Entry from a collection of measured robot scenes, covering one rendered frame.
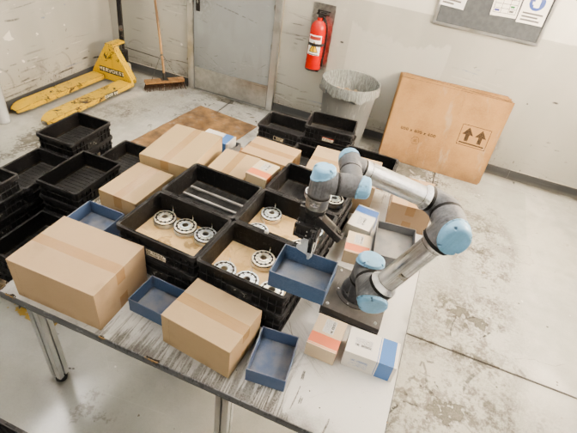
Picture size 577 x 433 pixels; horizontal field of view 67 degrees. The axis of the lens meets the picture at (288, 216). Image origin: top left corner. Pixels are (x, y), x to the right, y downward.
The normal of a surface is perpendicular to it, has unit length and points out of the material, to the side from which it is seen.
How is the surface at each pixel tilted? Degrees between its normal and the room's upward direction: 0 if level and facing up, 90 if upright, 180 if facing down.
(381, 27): 90
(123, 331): 0
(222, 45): 90
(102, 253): 0
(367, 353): 0
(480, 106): 81
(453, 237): 86
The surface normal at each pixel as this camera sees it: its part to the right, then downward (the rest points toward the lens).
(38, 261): 0.12, -0.78
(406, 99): -0.33, 0.42
